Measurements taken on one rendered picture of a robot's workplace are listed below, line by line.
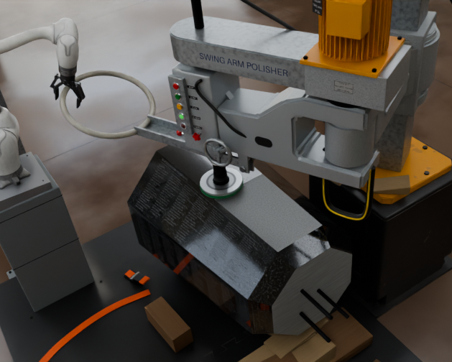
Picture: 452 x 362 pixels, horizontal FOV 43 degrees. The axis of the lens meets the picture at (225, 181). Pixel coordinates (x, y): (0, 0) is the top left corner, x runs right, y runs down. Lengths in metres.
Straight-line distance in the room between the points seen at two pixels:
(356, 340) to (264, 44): 1.68
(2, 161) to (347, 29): 1.98
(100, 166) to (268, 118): 2.57
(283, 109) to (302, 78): 0.18
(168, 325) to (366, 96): 1.79
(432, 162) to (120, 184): 2.34
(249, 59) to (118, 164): 2.61
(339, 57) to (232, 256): 1.13
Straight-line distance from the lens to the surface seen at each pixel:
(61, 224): 3.37
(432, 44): 2.69
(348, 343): 3.16
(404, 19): 2.63
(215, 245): 2.76
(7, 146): 3.16
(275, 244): 2.56
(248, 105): 2.40
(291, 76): 2.13
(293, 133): 2.29
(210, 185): 2.81
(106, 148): 4.85
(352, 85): 2.02
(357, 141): 2.20
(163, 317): 3.28
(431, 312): 3.45
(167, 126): 2.91
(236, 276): 2.65
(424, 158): 3.17
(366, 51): 1.99
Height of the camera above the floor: 2.69
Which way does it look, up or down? 39 degrees down
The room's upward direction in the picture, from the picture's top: 8 degrees counter-clockwise
